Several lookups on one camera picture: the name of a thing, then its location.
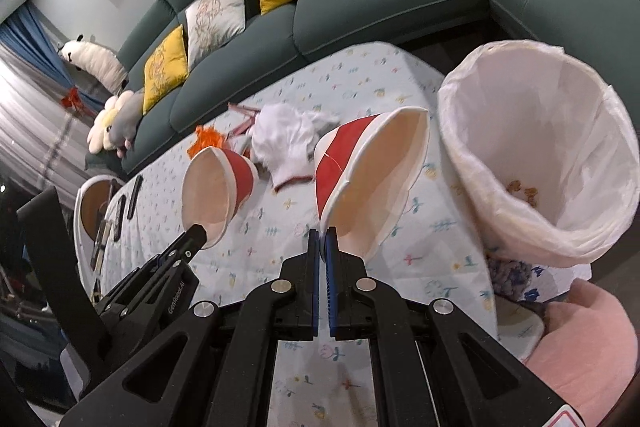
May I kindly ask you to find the grey embroidered cushion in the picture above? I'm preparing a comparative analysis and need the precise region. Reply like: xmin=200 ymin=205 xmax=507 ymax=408
xmin=184 ymin=0 xmax=246 ymax=70

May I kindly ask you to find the small white flower plush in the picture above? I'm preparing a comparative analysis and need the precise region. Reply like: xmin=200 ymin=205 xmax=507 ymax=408
xmin=87 ymin=90 xmax=134 ymax=155

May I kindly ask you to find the floral white tablecloth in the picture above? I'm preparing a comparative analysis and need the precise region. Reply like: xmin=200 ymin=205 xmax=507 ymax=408
xmin=74 ymin=41 xmax=591 ymax=427

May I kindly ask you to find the white trash bag bin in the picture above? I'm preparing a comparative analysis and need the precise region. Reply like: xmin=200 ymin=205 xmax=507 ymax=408
xmin=437 ymin=40 xmax=639 ymax=268

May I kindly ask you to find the white long plush pillow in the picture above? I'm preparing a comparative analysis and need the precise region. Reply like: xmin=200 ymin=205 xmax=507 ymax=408
xmin=58 ymin=35 xmax=127 ymax=94

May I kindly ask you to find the orange plastic bag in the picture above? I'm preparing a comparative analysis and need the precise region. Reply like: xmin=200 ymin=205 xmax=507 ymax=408
xmin=186 ymin=126 xmax=227 ymax=159

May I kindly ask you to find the dark green sectional sofa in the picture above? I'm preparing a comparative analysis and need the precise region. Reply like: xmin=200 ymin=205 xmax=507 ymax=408
xmin=85 ymin=0 xmax=639 ymax=179

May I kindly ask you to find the white cloth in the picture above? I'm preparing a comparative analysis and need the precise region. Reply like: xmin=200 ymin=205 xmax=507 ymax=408
xmin=248 ymin=103 xmax=340 ymax=192

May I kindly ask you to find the blue curtain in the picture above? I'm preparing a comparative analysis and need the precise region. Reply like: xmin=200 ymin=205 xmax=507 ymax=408
xmin=1 ymin=1 xmax=77 ymax=92

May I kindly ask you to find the pink cushion stool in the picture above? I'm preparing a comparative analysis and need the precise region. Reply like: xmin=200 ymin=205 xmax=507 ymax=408
xmin=525 ymin=279 xmax=639 ymax=426

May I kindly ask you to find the grey plush toy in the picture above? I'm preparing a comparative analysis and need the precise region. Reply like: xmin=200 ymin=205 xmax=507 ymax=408
xmin=107 ymin=90 xmax=144 ymax=158

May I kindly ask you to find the red white paper cup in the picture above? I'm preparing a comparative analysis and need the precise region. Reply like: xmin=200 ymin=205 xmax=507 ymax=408
xmin=181 ymin=146 xmax=258 ymax=248
xmin=314 ymin=106 xmax=430 ymax=261

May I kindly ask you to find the small yellow embroidered cushion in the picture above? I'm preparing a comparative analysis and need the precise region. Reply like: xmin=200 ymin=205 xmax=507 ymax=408
xmin=143 ymin=25 xmax=190 ymax=115

